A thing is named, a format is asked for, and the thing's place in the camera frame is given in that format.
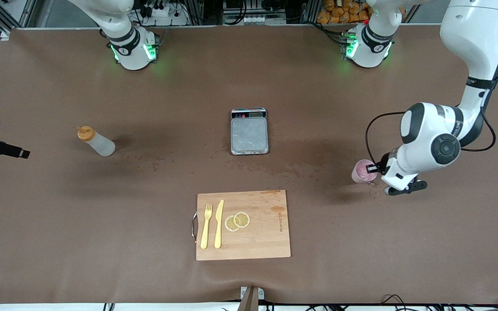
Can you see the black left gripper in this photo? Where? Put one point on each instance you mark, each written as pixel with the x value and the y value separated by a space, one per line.
pixel 383 165

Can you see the pink cup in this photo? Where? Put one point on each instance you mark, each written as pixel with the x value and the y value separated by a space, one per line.
pixel 361 172

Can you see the sauce bottle with orange cap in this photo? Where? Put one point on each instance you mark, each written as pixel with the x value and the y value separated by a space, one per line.
pixel 100 144

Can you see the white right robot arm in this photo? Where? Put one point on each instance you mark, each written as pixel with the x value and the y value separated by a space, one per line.
pixel 130 52

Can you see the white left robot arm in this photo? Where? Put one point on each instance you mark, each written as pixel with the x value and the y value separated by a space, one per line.
pixel 474 39

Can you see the brown table mat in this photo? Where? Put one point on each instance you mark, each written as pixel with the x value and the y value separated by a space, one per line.
pixel 102 224

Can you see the silver kitchen scale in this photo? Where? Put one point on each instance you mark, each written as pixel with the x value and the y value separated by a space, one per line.
pixel 249 134

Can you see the lemon slice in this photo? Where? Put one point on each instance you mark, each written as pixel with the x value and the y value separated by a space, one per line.
pixel 243 219
pixel 230 224

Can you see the orange snack packets pile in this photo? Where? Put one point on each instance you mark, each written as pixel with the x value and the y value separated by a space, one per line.
pixel 339 13

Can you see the yellow plastic knife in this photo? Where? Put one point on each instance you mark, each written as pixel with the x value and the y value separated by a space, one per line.
pixel 218 224

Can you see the yellow plastic fork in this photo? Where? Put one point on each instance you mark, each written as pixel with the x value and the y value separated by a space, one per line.
pixel 205 229

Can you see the grey equipment box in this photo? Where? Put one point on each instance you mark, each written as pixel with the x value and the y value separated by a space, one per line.
pixel 253 15

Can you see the white power strip with plugs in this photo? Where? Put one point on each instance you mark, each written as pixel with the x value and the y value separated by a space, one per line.
pixel 167 17

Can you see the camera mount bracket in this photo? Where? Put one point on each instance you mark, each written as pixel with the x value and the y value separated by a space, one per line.
pixel 251 298

